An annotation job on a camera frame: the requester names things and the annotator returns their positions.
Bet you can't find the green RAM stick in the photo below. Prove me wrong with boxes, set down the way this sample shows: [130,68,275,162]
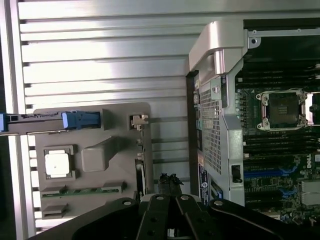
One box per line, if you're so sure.
[41,186,121,199]

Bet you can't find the blue expansion slot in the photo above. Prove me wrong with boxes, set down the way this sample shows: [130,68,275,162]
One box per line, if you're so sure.
[243,169,285,179]

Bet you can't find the grey plastic parts rack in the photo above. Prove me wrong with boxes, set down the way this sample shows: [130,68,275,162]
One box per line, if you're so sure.
[32,101,152,221]

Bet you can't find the silver CPU chip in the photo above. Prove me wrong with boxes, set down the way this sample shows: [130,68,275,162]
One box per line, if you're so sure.
[44,149,73,177]

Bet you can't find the open black PC case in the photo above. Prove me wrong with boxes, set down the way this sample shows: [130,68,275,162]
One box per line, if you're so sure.
[186,21,320,226]

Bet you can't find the green motherboard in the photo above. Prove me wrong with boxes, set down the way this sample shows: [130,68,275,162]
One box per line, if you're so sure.
[234,72,320,223]

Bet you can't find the hard disk in blue caddy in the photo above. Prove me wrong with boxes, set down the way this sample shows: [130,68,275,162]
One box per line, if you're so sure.
[0,110,101,133]

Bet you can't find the CPU socket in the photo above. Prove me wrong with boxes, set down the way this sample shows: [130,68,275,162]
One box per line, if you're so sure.
[255,88,310,131]

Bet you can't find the metal socket cover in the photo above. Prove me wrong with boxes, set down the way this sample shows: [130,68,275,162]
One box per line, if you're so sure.
[303,92,320,126]

